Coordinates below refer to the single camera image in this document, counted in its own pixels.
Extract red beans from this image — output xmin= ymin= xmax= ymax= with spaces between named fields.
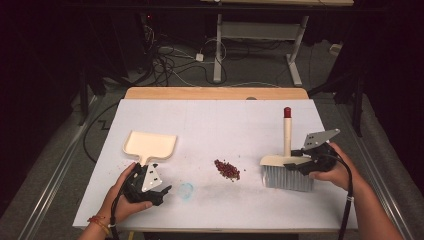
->
xmin=213 ymin=158 xmax=248 ymax=183

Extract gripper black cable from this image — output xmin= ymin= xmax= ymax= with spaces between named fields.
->
xmin=326 ymin=142 xmax=355 ymax=240
xmin=108 ymin=191 xmax=124 ymax=240

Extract white table cover board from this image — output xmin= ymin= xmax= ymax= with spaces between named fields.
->
xmin=72 ymin=98 xmax=359 ymax=232

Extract person's left hand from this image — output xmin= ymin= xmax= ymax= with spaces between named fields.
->
xmin=99 ymin=162 xmax=154 ymax=224

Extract tangle of floor cables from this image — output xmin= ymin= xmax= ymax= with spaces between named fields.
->
xmin=138 ymin=13 xmax=231 ymax=88

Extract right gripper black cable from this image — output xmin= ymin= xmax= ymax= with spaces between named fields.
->
xmin=326 ymin=142 xmax=355 ymax=240

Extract white metal desk frame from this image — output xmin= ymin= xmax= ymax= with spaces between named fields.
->
xmin=199 ymin=0 xmax=355 ymax=87

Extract black floor cable loop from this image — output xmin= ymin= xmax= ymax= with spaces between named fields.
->
xmin=82 ymin=100 xmax=121 ymax=164

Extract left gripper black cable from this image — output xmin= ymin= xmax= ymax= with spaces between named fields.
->
xmin=108 ymin=191 xmax=124 ymax=240

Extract person's right hand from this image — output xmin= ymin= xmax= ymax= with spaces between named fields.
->
xmin=308 ymin=142 xmax=363 ymax=192

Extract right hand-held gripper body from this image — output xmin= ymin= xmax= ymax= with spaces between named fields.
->
xmin=299 ymin=128 xmax=341 ymax=177

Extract cream brush with red cap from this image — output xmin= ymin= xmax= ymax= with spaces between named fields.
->
xmin=259 ymin=106 xmax=316 ymax=193

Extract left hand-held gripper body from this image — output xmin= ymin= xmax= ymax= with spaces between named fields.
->
xmin=122 ymin=162 xmax=165 ymax=207

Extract wooden table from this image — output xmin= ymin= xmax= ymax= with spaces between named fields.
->
xmin=124 ymin=86 xmax=334 ymax=234

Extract cream plastic dustpan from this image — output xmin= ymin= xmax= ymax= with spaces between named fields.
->
xmin=122 ymin=130 xmax=178 ymax=167

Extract red and yellow bracelet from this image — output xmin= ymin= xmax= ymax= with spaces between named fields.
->
xmin=87 ymin=214 xmax=111 ymax=236

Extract small white box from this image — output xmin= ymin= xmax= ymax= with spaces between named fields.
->
xmin=329 ymin=42 xmax=344 ymax=57

